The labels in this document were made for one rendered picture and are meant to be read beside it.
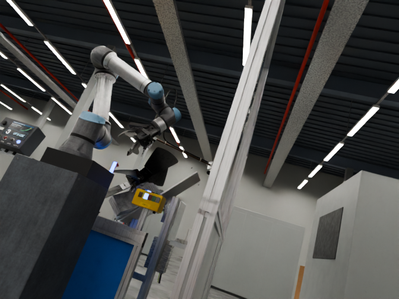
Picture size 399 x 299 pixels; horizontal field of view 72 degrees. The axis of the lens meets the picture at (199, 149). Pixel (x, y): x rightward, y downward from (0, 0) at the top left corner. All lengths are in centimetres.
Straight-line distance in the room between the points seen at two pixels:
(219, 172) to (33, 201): 81
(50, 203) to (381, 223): 274
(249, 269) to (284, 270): 82
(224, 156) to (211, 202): 11
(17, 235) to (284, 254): 667
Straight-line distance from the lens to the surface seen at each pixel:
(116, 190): 213
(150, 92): 138
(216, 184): 63
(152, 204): 157
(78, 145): 134
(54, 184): 122
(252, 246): 736
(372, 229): 308
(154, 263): 206
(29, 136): 204
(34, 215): 123
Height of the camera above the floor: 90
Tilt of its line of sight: 18 degrees up
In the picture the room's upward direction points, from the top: 19 degrees clockwise
